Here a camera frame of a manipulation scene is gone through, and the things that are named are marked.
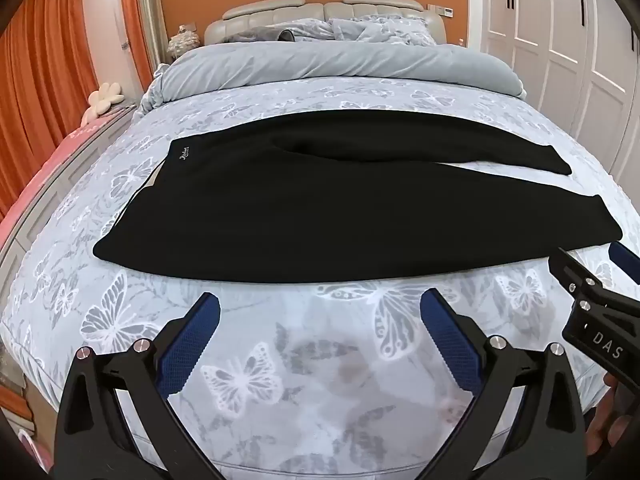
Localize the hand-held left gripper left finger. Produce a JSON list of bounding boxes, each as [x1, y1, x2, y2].
[[52, 292, 221, 480]]

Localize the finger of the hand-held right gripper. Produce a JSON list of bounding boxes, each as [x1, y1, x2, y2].
[[608, 241, 640, 282], [548, 247, 640, 317]]

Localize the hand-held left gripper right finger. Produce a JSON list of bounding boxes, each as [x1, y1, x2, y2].
[[415, 287, 588, 480]]

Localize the black pants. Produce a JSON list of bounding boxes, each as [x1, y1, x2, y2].
[[93, 109, 623, 285]]

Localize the person's right hand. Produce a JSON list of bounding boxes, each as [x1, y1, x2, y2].
[[586, 374, 640, 457]]

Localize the butterfly print bed sheet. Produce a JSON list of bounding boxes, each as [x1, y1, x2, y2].
[[0, 76, 640, 480]]

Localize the white wardrobe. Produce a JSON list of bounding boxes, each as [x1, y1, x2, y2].
[[479, 0, 640, 183]]

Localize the white flower cushion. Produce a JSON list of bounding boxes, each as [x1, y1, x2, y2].
[[87, 82, 127, 112]]

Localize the orange curtain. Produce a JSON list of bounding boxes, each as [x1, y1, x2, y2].
[[0, 0, 101, 223], [116, 0, 157, 92]]

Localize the butterfly print pillow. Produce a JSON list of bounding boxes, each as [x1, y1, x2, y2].
[[327, 16, 437, 47]]

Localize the grey duvet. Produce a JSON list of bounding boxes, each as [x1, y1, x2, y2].
[[139, 40, 528, 113]]

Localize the dark grey cloth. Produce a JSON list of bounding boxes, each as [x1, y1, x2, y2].
[[249, 25, 299, 44]]

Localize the grey floral pillows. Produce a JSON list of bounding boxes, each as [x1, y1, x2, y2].
[[203, 0, 449, 47]]

